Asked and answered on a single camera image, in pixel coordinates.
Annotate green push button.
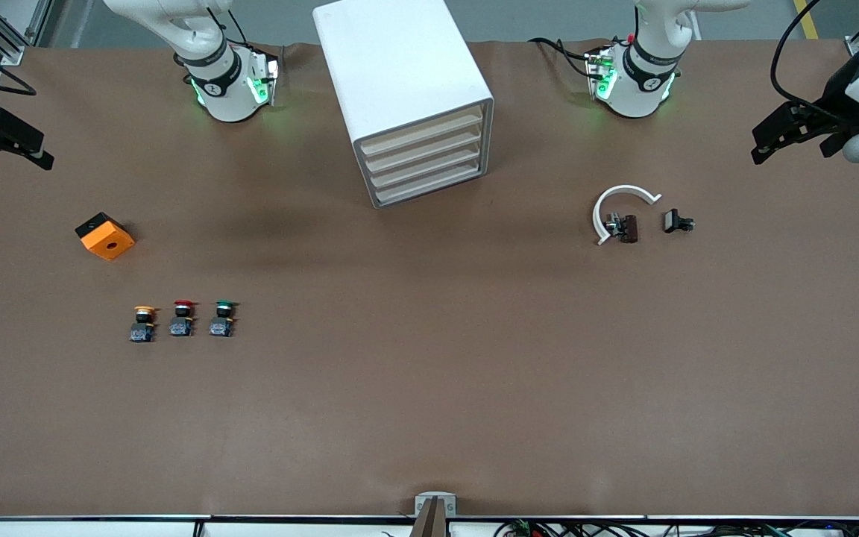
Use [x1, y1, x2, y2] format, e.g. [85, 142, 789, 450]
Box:
[209, 300, 239, 338]

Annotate white plastic drawer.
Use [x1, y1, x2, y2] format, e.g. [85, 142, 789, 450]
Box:
[357, 104, 486, 157]
[370, 157, 489, 206]
[361, 123, 487, 174]
[365, 140, 488, 190]

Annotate yellow push button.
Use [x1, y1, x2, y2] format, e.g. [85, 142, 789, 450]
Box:
[130, 304, 158, 344]

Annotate red push button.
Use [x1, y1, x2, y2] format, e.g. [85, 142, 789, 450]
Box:
[169, 299, 197, 338]

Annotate white drawer cabinet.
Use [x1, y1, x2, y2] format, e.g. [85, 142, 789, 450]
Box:
[312, 0, 495, 210]

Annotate brown black clamp part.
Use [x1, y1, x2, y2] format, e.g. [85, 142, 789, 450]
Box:
[605, 213, 639, 244]

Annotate white curved plastic piece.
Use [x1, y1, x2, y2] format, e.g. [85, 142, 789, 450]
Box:
[592, 184, 661, 245]

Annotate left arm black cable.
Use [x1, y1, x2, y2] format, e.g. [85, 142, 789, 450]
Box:
[771, 0, 825, 109]

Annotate orange black switch box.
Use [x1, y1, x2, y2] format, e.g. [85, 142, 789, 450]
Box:
[75, 212, 136, 262]

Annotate black base cable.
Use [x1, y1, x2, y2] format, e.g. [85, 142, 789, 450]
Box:
[530, 37, 594, 75]

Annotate tangled black cables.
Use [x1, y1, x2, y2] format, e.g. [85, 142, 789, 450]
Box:
[493, 520, 859, 537]

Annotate grey metal bracket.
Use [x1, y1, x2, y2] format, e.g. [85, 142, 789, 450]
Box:
[415, 492, 457, 517]

